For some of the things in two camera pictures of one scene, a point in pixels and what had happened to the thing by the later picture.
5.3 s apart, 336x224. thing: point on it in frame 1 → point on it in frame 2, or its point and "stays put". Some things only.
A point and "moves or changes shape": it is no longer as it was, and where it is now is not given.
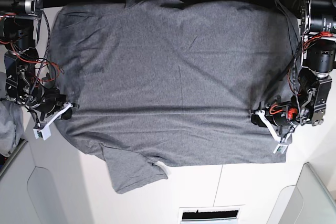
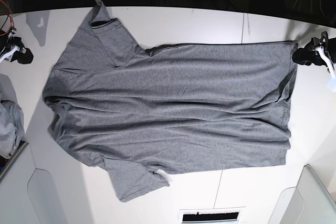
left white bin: x=27 y=193 stays put
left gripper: x=49 y=104 → x=10 y=46
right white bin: x=307 y=202 stays put
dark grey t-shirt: x=155 y=81 moves or changes shape
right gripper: x=280 y=115 → x=321 y=51
